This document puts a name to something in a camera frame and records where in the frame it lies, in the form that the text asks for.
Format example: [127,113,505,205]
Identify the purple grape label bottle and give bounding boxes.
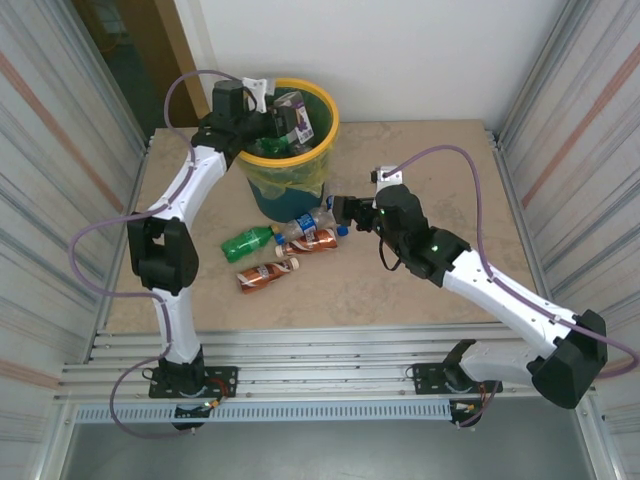
[272,91,315,147]

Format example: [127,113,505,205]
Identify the crushed clear bottle blue cap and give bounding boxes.
[281,194,346,242]

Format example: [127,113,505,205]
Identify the copper label coffee bottle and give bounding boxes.
[275,228,339,257]
[235,257,301,296]

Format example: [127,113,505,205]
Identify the yellow plastic bin liner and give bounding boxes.
[238,87,337,199]

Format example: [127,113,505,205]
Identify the yellow rim waste bin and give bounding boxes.
[234,76,342,222]

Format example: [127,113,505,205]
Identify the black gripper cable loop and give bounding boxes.
[378,234,401,272]

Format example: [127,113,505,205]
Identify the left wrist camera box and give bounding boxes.
[241,76,277,110]

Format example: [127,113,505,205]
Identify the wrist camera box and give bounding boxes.
[369,166,405,190]
[241,76,277,110]

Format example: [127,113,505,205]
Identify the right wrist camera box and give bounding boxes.
[369,166,405,190]

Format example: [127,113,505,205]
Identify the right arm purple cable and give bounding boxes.
[394,144,640,379]

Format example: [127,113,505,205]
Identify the wooden door frame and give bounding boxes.
[141,0,215,129]

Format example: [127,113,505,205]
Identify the aluminium rail frame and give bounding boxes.
[52,322,599,407]

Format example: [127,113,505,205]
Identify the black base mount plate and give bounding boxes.
[410,362,505,396]
[148,366,240,400]

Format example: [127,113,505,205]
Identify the orange black base wires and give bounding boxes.
[174,378,236,431]
[449,384,501,430]

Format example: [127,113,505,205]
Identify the slotted cable duct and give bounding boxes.
[73,402,452,425]

